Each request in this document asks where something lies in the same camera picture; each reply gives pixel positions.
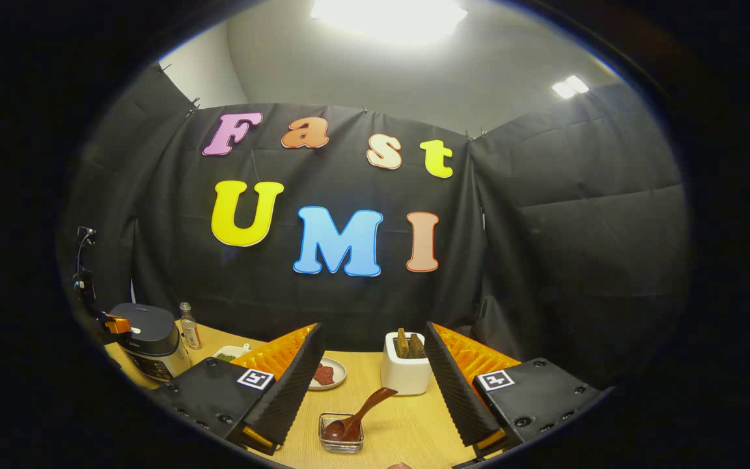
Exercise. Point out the grey silver rice cooker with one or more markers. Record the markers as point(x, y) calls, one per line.
point(150, 339)

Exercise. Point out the small clear glass dish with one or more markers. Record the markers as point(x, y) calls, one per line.
point(342, 447)

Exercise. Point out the red meat slice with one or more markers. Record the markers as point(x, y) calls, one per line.
point(318, 372)
point(329, 378)

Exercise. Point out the long ceiling light panel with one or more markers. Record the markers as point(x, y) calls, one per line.
point(388, 16)

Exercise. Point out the white round plate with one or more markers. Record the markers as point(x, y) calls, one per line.
point(338, 372)

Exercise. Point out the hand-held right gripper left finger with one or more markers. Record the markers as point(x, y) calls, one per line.
point(290, 397)

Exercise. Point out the brown wooden spoon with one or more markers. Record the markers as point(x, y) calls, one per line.
point(368, 404)

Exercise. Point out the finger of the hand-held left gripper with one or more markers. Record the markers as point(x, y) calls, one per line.
point(118, 324)

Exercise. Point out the small glass bottle red label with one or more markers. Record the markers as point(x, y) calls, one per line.
point(190, 329)

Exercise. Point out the black backdrop cloth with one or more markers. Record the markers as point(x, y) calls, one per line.
point(544, 260)

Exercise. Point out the white divided dish with beans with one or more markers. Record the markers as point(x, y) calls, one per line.
point(226, 355)

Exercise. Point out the white square chopstick holder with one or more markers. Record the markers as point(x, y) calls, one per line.
point(404, 378)

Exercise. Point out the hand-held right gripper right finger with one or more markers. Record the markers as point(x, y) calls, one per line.
point(456, 391)

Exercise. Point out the small ceiling light panel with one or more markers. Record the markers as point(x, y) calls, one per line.
point(570, 86)

